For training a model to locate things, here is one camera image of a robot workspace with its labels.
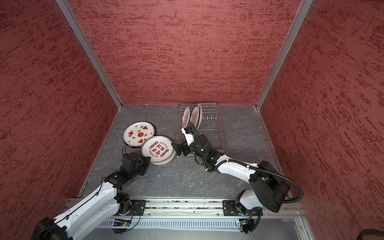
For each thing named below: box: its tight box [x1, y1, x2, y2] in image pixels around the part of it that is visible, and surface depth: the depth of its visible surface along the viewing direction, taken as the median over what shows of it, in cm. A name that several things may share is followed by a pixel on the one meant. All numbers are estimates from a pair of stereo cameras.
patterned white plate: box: [141, 135, 174, 163], surface depth 92 cm
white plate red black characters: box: [150, 150, 176, 166], surface depth 89 cm
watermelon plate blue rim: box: [123, 121, 155, 147], surface depth 102 cm
